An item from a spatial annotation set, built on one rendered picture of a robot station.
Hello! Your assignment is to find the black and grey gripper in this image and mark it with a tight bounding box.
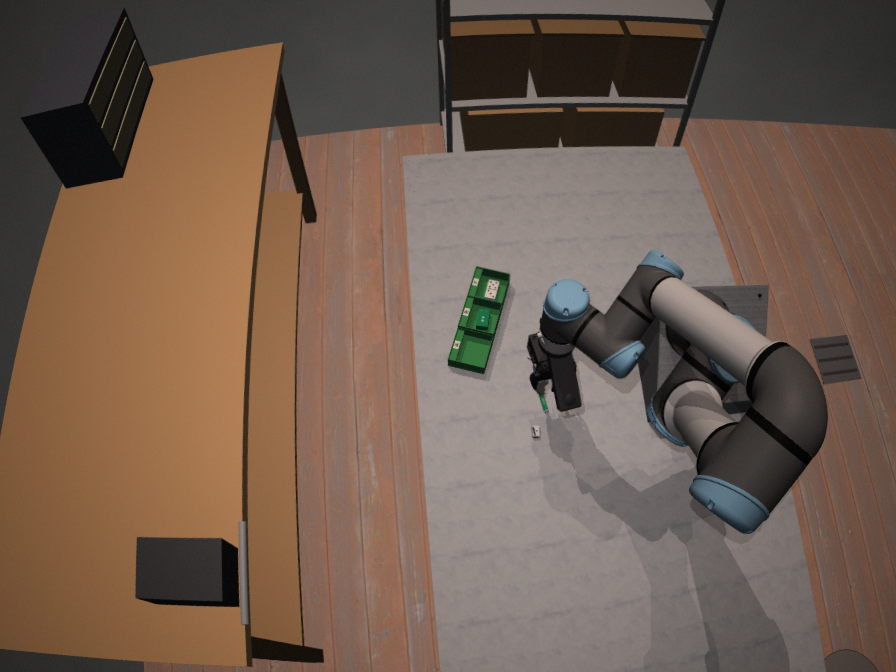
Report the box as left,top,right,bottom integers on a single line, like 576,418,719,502
527,332,574,396

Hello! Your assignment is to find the green rack of bins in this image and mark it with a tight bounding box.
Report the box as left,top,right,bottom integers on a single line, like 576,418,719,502
448,266,510,374

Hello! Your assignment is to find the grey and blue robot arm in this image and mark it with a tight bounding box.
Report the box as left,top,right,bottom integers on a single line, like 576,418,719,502
537,250,828,534

